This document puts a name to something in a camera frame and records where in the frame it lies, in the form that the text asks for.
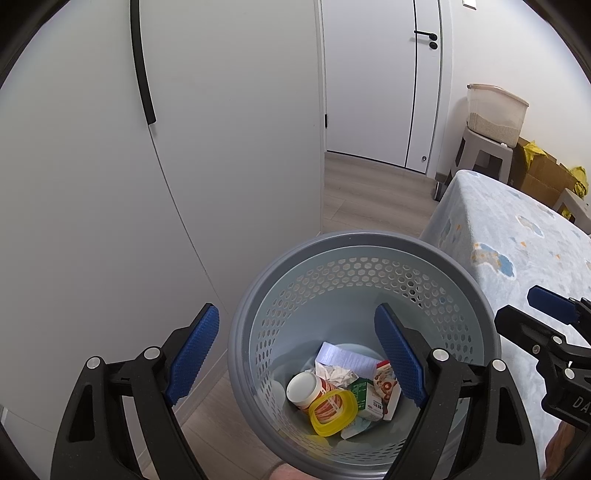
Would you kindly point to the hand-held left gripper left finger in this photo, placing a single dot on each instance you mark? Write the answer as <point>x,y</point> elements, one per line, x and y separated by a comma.
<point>194,355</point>

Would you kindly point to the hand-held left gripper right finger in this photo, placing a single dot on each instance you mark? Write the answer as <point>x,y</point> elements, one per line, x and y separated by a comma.
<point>399,355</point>

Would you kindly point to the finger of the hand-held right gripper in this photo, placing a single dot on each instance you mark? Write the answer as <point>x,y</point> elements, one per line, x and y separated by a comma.
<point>549,300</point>
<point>526,330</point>

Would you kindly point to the red white snack wrapper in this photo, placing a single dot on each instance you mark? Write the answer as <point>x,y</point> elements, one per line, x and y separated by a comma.
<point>385,387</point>

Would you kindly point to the green white drink carton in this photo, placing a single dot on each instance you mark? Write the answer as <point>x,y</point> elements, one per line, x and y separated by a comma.
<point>364,397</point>

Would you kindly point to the lined paper ball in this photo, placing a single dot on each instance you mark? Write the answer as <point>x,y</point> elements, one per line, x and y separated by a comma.
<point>337,374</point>

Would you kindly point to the teal white plastic packet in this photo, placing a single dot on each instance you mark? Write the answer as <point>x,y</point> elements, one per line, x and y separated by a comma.
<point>360,429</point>

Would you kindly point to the grey perforated waste basket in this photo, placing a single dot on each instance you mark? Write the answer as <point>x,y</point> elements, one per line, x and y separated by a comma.
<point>277,300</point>

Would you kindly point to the red striped paper cup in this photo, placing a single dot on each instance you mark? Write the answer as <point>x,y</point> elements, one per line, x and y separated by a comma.
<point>304,390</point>

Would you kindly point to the person's right hand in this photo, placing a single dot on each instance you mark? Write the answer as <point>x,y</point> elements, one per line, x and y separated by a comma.
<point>558,443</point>

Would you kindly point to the grey plastic stool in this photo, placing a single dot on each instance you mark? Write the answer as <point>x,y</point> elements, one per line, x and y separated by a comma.
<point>485,145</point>
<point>575,203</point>

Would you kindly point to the light blue printed blanket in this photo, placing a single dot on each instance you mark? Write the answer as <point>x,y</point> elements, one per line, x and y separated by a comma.
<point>485,221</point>

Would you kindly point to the brown cardboard box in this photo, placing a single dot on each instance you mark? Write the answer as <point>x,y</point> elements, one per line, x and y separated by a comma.
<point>545,180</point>

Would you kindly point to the yellow plastic bag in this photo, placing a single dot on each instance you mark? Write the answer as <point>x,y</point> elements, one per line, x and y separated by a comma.
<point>533,152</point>
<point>579,182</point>

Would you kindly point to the white wardrobe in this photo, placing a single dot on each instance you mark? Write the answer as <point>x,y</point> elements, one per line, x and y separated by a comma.
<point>207,161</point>

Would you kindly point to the translucent storage bin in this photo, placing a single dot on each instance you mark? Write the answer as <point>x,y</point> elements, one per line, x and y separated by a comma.
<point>496,110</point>

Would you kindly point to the white door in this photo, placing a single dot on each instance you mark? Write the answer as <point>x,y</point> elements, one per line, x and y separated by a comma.
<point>369,83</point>

